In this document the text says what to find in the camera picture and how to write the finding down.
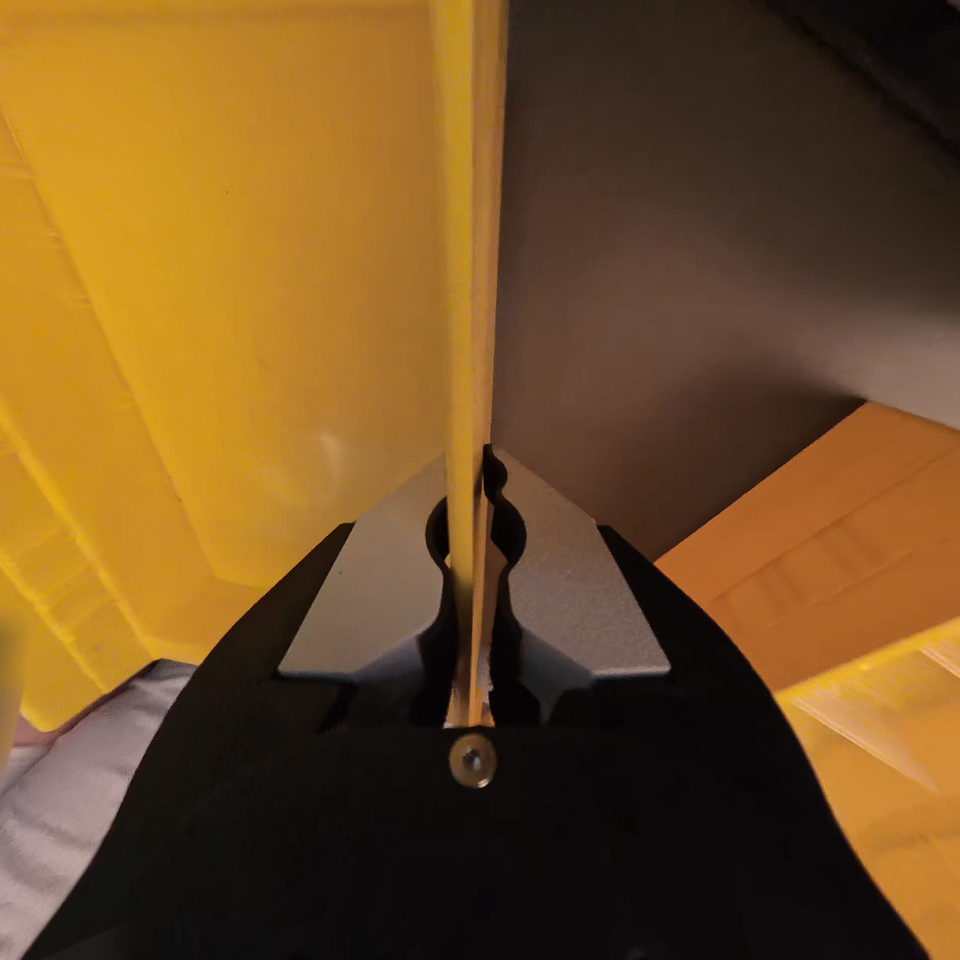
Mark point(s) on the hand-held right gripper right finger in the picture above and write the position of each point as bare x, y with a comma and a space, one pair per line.
577, 600

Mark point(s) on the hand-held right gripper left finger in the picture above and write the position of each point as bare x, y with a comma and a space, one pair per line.
360, 592

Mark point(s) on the yellow plastic drawer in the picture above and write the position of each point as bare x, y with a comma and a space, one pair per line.
225, 300
825, 525

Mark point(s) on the white cloth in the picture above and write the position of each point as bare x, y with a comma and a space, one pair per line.
60, 795

